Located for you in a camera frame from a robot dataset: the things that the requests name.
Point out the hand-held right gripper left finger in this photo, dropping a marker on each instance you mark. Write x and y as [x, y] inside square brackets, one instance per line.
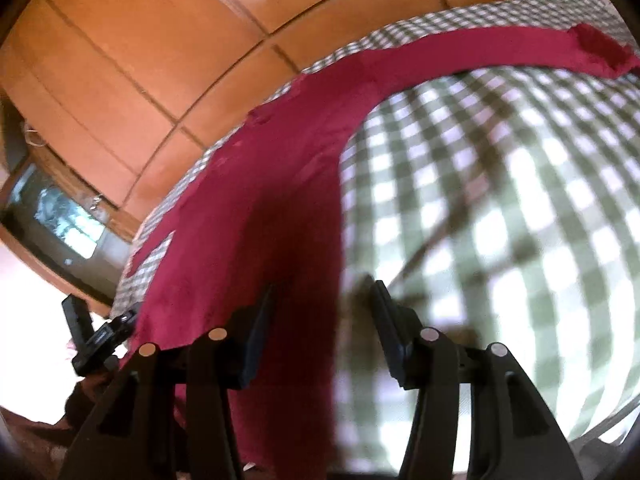
[257, 330]

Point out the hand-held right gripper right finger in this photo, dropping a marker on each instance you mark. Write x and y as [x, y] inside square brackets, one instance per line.
[387, 325]

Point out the dark red cloth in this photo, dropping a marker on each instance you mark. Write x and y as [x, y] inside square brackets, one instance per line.
[280, 185]

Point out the person's left forearm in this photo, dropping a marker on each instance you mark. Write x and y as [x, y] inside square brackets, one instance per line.
[75, 400]

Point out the green white checked sheet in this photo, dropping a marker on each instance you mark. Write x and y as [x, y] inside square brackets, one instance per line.
[500, 185]

